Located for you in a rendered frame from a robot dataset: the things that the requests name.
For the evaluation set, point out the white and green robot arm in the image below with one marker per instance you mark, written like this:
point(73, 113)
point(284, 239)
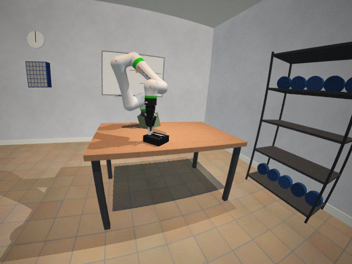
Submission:
point(153, 86)

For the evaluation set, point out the black lighting desk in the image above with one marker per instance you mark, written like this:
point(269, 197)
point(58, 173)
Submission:
point(155, 138)

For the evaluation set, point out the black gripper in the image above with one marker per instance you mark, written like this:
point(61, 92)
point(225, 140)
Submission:
point(150, 111)

